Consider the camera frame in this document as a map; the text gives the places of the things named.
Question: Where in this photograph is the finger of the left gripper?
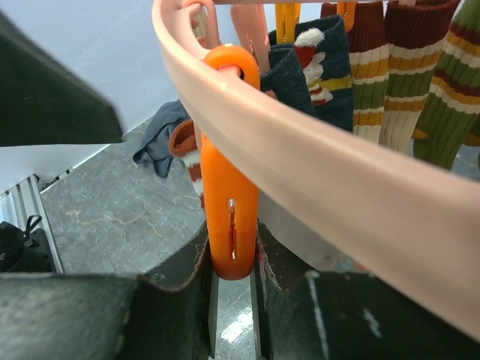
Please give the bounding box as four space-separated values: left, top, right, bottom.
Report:
1 15 123 146

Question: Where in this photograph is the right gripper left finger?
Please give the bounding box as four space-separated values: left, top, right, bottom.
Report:
1 226 215 359

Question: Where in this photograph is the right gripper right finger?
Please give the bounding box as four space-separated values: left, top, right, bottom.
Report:
254 223 479 359

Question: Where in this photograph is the pink round clip hanger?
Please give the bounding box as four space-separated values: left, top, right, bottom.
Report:
151 1 479 338

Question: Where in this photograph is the pink clip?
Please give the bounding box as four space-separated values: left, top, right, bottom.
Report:
230 4 270 74

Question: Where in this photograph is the navy christmas sock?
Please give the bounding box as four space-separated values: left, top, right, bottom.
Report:
287 14 354 133

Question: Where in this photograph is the dark navy sock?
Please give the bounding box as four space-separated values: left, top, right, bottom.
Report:
260 43 317 117

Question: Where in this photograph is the blue grey cloth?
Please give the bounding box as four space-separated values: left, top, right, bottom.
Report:
133 100 190 178

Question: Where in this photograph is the red white striped sock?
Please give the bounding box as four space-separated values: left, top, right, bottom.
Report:
169 119 205 209

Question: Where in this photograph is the maroon olive striped sock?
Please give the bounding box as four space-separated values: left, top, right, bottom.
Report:
321 1 479 170

